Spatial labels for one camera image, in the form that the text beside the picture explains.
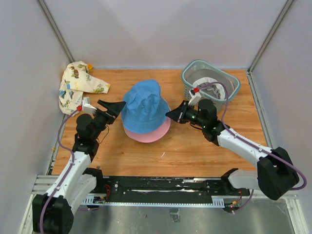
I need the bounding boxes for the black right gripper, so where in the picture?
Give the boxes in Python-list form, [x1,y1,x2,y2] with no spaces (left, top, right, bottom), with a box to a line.
[166,100,206,128]

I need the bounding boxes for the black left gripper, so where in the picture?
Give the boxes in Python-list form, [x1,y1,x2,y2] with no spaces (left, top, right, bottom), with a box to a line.
[91,99,126,140]

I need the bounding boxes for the blue hat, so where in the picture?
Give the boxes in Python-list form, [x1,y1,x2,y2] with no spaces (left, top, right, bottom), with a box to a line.
[121,79,169,134]

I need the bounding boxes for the pink bucket hat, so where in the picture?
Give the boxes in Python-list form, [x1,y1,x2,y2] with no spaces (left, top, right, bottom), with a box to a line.
[122,117,171,143]

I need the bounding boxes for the grey hat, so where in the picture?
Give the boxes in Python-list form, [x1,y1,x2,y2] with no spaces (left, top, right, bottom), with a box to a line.
[192,77,234,100]

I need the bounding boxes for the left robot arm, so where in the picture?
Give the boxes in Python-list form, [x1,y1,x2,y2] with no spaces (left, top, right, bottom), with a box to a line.
[32,97,126,234]

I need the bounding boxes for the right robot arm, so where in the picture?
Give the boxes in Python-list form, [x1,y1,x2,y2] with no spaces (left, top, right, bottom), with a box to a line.
[166,99,299,200]

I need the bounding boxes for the grey plastic basket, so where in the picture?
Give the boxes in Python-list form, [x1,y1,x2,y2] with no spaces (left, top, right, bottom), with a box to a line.
[181,59,241,111]

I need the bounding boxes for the cartoon print cloth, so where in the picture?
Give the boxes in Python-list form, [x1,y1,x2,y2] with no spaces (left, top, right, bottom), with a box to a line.
[59,61,111,115]

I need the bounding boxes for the small yellow object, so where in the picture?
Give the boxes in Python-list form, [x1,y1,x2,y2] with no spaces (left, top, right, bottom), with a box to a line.
[87,63,93,70]

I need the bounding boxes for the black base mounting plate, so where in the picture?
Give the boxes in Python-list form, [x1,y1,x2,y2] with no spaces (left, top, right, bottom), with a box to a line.
[95,176,250,205]

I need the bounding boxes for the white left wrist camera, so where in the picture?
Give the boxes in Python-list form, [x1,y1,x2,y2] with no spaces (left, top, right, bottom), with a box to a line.
[77,97,97,115]

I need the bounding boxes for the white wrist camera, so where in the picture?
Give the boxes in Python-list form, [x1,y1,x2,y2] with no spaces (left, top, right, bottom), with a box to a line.
[77,97,97,115]
[188,87,201,106]

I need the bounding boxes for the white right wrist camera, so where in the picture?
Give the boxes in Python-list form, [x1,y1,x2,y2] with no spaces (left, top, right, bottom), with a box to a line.
[188,87,201,106]

